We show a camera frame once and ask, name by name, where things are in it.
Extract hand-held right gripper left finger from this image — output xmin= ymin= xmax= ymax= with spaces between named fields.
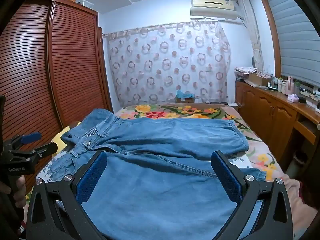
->
xmin=26 ymin=151 xmax=108 ymax=240

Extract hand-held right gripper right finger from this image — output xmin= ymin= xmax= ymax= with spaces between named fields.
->
xmin=211 ymin=151 xmax=293 ymax=240

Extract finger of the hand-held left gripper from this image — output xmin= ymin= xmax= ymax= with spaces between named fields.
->
xmin=4 ymin=132 xmax=42 ymax=153
xmin=9 ymin=142 xmax=58 ymax=167

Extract light blue denim pants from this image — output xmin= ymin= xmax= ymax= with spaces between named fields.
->
xmin=50 ymin=116 xmax=267 ymax=240

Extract person's left hand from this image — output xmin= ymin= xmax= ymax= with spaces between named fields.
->
xmin=0 ymin=175 xmax=27 ymax=209

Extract colourful floral bedspread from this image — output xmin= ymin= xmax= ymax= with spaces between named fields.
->
xmin=51 ymin=102 xmax=288 ymax=180

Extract wooden sideboard cabinet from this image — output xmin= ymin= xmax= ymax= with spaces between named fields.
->
xmin=235 ymin=79 xmax=320 ymax=160

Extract pink cloth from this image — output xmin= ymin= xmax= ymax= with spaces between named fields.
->
xmin=282 ymin=175 xmax=318 ymax=230

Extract brown slatted wooden wardrobe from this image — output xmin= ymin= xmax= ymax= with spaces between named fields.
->
xmin=0 ymin=0 xmax=114 ymax=198

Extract blue item on small box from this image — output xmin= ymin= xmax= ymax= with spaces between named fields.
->
xmin=175 ymin=89 xmax=196 ymax=104

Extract cardboard box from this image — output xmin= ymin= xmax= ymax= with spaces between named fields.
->
xmin=247 ymin=72 xmax=272 ymax=87

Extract group of toiletry bottles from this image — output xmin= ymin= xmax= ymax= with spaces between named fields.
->
xmin=267 ymin=76 xmax=295 ymax=93

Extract stack of patterned cloths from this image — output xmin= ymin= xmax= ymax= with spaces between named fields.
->
xmin=234 ymin=66 xmax=258 ymax=82

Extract circle patterned curtain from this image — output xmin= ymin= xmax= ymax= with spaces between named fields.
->
xmin=102 ymin=20 xmax=232 ymax=107

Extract beige tied side curtain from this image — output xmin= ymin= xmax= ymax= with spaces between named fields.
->
xmin=237 ymin=0 xmax=265 ymax=75

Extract grey window blind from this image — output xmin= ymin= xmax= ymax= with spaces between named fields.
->
xmin=264 ymin=0 xmax=320 ymax=85

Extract wooden window frame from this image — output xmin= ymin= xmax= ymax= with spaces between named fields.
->
xmin=258 ymin=0 xmax=283 ymax=77

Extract white wall air conditioner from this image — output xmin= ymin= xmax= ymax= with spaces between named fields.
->
xmin=190 ymin=0 xmax=238 ymax=20

